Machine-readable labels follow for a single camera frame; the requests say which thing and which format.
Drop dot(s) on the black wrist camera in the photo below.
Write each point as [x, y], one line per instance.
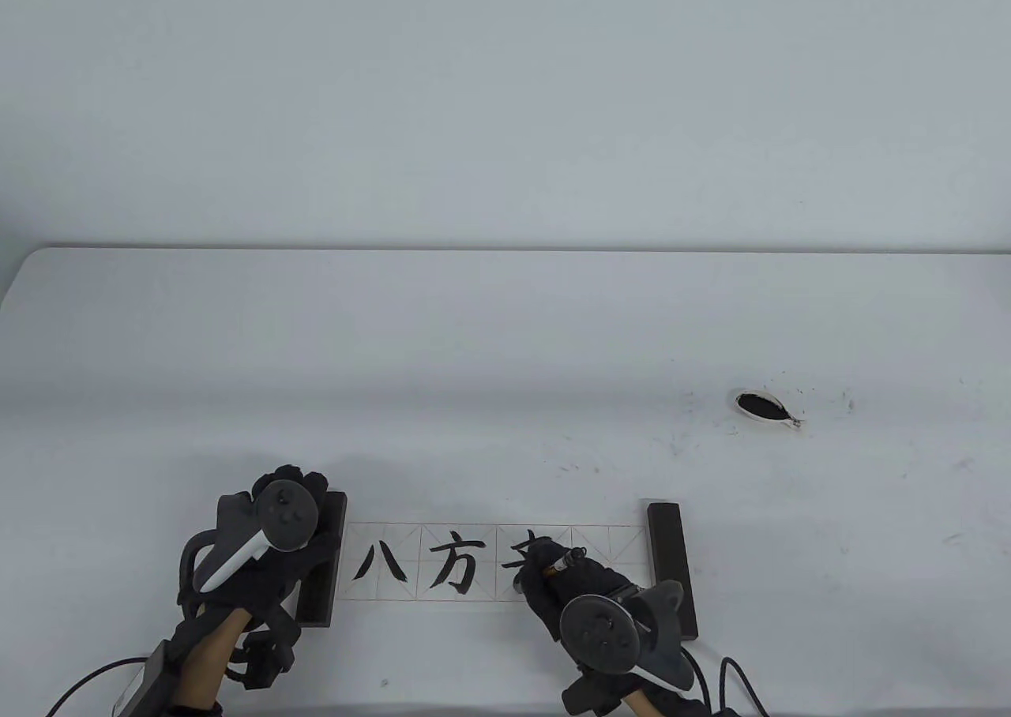
[592, 693]
[264, 662]

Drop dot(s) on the small white ink dish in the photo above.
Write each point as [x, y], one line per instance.
[758, 407]

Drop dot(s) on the person's left hand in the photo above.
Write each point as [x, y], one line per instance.
[284, 583]

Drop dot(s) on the black paperweight bar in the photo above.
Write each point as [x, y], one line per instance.
[671, 559]
[320, 602]

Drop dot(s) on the bamboo Chinese brush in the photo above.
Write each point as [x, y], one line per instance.
[562, 563]

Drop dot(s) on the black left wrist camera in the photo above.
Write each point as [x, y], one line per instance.
[264, 662]

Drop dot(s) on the person's left forearm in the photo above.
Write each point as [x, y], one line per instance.
[201, 670]

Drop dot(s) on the red grid calligraphy paper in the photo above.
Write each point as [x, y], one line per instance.
[458, 563]

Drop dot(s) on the person's right hand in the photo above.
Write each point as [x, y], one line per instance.
[553, 591]

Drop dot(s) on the black labelled box left wrist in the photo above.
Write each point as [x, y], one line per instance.
[146, 685]

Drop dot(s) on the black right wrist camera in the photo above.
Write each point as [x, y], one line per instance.
[592, 693]

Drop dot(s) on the person's right forearm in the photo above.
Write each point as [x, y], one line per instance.
[636, 705]

